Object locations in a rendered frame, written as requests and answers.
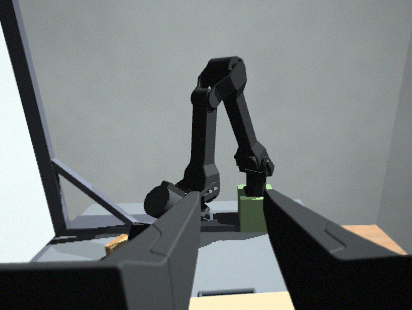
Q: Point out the brown cardboard box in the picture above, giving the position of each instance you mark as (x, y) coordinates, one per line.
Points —
(116, 244)

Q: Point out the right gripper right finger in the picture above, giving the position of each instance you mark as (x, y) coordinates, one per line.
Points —
(327, 267)

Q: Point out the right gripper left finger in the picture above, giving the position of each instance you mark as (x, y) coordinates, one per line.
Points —
(169, 247)

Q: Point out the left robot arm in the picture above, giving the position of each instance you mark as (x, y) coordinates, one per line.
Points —
(226, 75)

